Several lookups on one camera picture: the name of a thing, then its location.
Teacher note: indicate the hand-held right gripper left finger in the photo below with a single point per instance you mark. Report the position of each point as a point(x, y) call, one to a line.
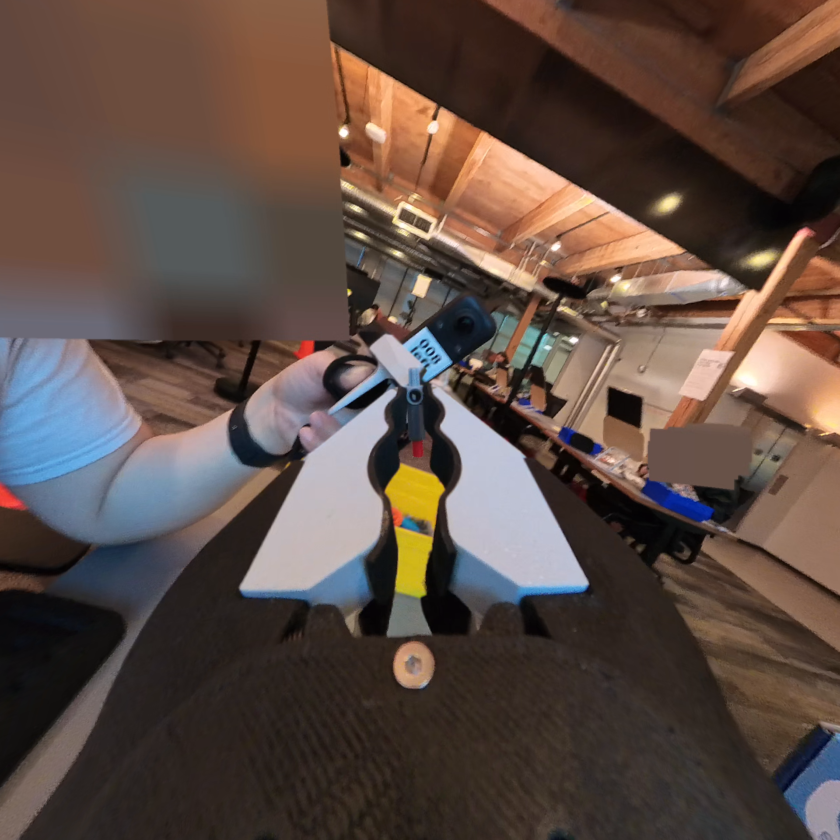
point(321, 525)

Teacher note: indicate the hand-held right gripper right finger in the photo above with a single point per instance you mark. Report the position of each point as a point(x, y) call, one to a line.
point(505, 525)

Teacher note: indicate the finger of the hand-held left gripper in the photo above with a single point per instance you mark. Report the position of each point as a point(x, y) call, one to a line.
point(390, 354)

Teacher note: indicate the grey toy rod red tip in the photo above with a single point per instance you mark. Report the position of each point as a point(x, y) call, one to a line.
point(415, 420)

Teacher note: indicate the person's left forearm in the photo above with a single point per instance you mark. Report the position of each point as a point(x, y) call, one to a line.
point(164, 479)

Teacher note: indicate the person's left hand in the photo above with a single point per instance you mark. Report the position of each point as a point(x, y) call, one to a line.
point(289, 407)

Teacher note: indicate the yellow plastic bin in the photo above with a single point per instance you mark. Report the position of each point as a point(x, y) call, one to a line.
point(413, 489)

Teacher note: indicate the long row of tables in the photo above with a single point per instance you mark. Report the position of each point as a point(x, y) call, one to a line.
point(590, 472)

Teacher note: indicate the black wristband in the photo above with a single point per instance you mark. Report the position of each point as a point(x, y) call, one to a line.
point(246, 446)

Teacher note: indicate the black lamp on pole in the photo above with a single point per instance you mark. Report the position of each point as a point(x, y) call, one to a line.
point(561, 285)

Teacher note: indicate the blue plastic bin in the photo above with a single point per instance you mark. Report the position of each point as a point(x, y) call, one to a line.
point(581, 441)
point(676, 500)

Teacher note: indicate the white ceiling vent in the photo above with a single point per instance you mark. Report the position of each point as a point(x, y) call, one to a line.
point(415, 218)

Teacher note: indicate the cardboard box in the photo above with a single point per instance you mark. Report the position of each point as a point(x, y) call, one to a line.
point(623, 436)

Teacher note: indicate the black stanchion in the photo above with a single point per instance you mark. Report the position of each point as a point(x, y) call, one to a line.
point(243, 380)

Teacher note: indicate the white paper sign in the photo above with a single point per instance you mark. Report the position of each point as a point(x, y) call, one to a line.
point(705, 374)

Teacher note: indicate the person's white shirt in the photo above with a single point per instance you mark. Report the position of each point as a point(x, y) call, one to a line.
point(59, 407)

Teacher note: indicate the black pad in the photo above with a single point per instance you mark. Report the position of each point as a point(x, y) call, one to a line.
point(52, 669)

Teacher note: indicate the orange object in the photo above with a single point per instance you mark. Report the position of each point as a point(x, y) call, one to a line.
point(12, 499)

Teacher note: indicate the blue robot kit box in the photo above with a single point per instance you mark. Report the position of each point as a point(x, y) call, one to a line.
point(814, 787)

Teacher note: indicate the silver air duct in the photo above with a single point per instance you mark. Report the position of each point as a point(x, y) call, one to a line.
point(669, 289)

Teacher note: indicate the wooden post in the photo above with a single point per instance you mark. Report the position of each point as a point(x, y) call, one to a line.
point(754, 321)

